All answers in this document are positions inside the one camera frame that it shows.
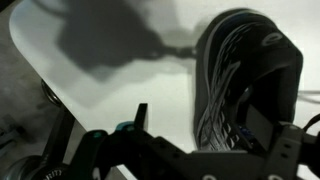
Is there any black table leg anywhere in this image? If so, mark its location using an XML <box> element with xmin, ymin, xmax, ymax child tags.
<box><xmin>43</xmin><ymin>106</ymin><xmax>76</xmax><ymax>168</ymax></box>

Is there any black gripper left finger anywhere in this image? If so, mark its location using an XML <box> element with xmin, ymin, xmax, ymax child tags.
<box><xmin>68</xmin><ymin>103</ymin><xmax>193</xmax><ymax>180</ymax></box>

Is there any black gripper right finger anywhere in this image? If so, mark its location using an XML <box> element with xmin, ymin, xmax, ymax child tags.
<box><xmin>245</xmin><ymin>103</ymin><xmax>320</xmax><ymax>180</ymax></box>

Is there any round weight with lettering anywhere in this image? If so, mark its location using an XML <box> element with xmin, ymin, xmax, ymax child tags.
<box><xmin>0</xmin><ymin>153</ymin><xmax>73</xmax><ymax>180</ymax></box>

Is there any grey black running shoe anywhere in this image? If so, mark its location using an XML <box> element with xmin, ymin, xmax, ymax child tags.
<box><xmin>193</xmin><ymin>8</ymin><xmax>304</xmax><ymax>152</ymax></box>

